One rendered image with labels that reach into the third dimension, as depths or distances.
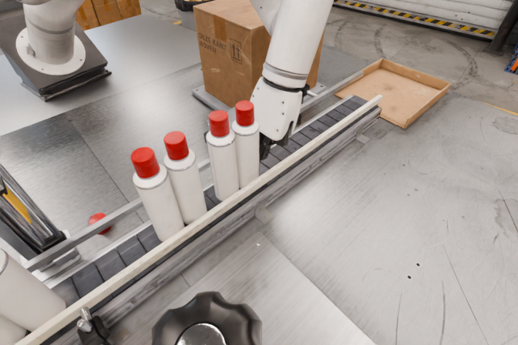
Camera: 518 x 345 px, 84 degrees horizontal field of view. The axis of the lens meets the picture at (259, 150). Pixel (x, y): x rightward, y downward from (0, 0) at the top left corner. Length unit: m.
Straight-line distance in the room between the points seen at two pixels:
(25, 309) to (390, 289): 0.56
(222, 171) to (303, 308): 0.26
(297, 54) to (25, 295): 0.52
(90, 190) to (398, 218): 0.71
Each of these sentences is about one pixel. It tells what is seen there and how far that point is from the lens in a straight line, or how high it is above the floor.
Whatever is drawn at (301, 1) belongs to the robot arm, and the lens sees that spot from 0.51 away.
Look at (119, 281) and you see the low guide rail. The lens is 0.54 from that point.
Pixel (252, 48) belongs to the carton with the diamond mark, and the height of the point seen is 1.07.
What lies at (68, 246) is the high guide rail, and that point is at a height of 0.96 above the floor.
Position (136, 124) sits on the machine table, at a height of 0.83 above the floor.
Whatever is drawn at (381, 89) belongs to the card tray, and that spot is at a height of 0.83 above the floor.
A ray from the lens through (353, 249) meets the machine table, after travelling 0.64.
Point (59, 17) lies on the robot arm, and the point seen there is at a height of 1.10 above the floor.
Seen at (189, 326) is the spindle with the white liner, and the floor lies 1.18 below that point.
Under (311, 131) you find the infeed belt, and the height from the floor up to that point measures 0.88.
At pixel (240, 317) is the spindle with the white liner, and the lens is 0.20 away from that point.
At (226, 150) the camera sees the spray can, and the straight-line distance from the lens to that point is 0.50.
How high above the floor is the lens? 1.37
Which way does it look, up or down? 43 degrees down
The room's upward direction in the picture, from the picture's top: straight up
